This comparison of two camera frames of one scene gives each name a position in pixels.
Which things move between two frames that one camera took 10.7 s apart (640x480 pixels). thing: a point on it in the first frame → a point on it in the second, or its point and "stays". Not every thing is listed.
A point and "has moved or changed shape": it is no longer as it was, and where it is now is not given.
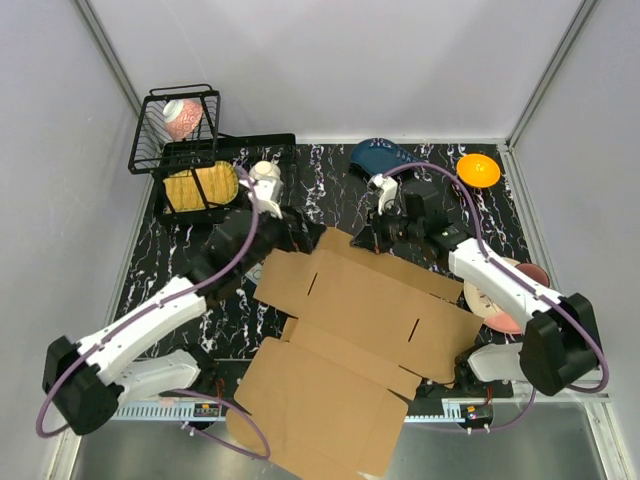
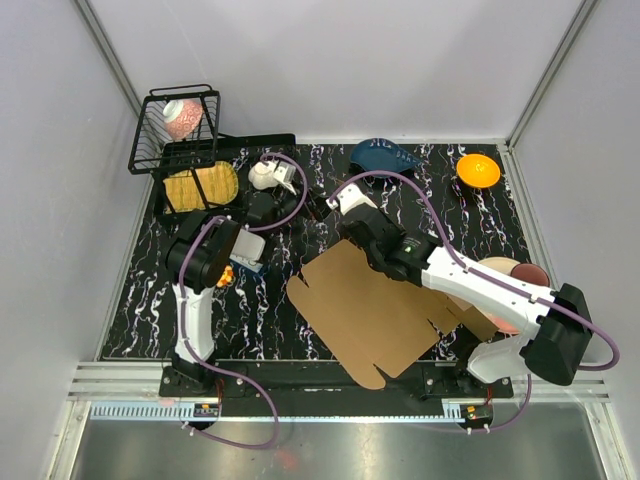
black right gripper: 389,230 → 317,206
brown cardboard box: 362,333 has moved or changed shape
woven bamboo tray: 219,183 stays
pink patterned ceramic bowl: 181,117 stays
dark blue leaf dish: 377,156 stays
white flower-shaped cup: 264,170 stays
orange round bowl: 478,170 stays
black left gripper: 304,240 → 298,188
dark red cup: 535,273 stays
